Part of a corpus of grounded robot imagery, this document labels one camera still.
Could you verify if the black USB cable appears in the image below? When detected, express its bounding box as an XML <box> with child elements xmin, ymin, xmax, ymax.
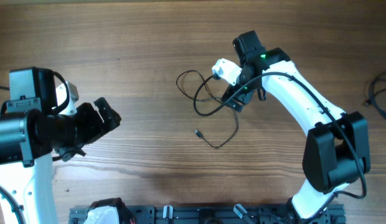
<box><xmin>362</xmin><ymin>70</ymin><xmax>386</xmax><ymax>122</ymax></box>

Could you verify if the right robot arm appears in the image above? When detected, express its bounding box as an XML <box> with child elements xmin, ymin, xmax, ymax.
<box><xmin>212</xmin><ymin>31</ymin><xmax>370</xmax><ymax>223</ymax></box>

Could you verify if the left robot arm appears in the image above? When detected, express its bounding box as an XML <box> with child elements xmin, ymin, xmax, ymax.
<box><xmin>0</xmin><ymin>67</ymin><xmax>121</xmax><ymax>223</ymax></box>

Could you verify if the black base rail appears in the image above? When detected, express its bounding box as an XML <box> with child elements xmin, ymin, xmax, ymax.
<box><xmin>68</xmin><ymin>197</ymin><xmax>346</xmax><ymax>224</ymax></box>

